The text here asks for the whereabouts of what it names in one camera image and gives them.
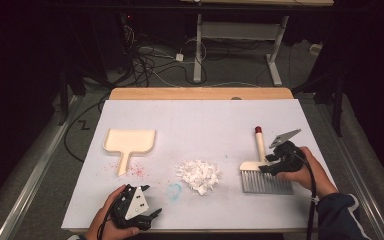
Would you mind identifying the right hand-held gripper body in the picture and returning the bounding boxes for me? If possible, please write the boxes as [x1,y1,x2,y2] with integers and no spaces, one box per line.
[268,128,306,176]

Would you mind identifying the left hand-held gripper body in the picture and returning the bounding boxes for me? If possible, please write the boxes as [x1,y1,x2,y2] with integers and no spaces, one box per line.
[110,184,155,231]

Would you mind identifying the cream brush with grey bristles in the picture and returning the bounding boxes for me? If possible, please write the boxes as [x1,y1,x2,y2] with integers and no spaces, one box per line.
[239,125,295,196]

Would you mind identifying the pile of white paper scraps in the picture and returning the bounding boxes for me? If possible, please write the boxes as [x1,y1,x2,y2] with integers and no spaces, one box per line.
[175,158,222,197]

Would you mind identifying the person's right hand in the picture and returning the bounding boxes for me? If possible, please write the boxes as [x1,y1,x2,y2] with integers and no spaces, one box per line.
[276,146,338,199]

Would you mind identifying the person's left hand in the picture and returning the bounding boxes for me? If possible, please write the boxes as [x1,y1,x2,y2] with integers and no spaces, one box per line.
[84,183,141,240]

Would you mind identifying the cream plastic dustpan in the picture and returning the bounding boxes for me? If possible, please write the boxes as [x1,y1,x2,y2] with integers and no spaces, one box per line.
[102,128,157,177]

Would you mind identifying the white table cover sheet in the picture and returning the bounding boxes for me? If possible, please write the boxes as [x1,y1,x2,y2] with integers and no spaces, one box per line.
[60,98,354,232]

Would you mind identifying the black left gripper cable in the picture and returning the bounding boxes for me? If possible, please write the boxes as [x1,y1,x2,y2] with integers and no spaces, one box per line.
[95,194,116,240]

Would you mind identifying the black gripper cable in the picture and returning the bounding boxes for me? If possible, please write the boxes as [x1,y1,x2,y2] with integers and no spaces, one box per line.
[95,194,116,240]
[298,151,318,240]

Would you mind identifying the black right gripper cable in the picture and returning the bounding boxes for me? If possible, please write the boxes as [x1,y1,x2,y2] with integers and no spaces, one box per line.
[298,151,318,240]

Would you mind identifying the metal floor rail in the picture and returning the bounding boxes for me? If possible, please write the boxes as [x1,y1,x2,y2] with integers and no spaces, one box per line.
[0,94,83,240]
[308,96,384,240]

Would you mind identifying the black cable loop on floor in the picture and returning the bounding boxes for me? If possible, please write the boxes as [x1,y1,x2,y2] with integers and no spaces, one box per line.
[62,94,110,164]

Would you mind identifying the tangle of black floor cables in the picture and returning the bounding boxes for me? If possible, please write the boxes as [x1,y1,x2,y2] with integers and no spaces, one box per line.
[119,13,209,88]

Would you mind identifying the white metal desk frame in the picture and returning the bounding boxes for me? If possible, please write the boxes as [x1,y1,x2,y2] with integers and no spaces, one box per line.
[179,0,335,87]

